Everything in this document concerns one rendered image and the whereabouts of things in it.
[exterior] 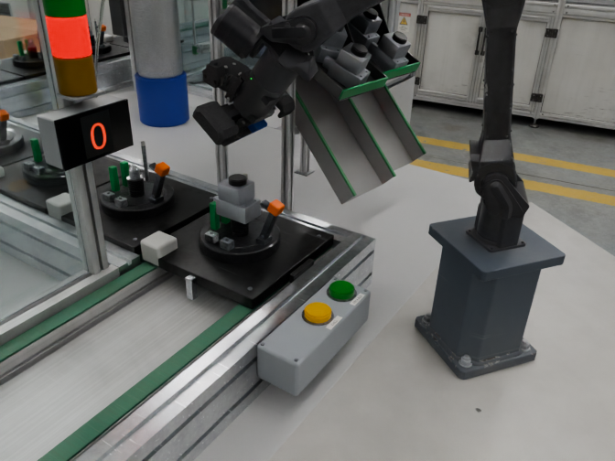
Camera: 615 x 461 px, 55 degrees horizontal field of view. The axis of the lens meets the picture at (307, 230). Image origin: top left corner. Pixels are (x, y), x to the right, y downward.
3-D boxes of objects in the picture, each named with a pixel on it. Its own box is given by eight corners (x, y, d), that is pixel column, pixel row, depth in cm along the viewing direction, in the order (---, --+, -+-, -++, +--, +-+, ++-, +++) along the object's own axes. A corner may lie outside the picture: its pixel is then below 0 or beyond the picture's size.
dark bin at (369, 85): (383, 88, 112) (400, 55, 107) (339, 101, 104) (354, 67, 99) (289, 5, 121) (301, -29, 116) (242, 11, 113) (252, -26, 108)
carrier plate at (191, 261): (333, 244, 107) (334, 234, 106) (253, 310, 89) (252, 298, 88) (231, 208, 118) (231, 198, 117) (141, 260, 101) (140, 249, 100)
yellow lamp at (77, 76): (105, 91, 81) (100, 54, 78) (75, 99, 77) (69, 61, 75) (81, 83, 83) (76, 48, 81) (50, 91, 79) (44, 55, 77)
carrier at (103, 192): (225, 206, 119) (223, 148, 113) (135, 257, 101) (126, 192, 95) (142, 176, 130) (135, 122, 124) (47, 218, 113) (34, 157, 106)
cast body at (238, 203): (261, 215, 100) (261, 177, 97) (245, 225, 97) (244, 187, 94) (223, 201, 104) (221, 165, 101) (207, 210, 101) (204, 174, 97)
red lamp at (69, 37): (100, 53, 78) (94, 15, 76) (69, 60, 75) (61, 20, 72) (76, 48, 81) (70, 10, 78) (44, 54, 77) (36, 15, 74)
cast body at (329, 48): (337, 67, 111) (351, 35, 106) (316, 62, 109) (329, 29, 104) (329, 41, 116) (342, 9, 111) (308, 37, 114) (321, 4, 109)
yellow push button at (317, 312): (336, 317, 88) (336, 307, 87) (321, 332, 85) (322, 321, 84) (313, 308, 90) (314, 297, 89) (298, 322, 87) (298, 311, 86)
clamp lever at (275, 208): (272, 237, 99) (285, 205, 95) (264, 242, 98) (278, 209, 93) (255, 225, 100) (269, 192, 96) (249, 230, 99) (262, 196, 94)
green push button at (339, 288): (358, 295, 93) (359, 284, 92) (345, 307, 90) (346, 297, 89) (337, 286, 95) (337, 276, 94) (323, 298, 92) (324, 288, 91)
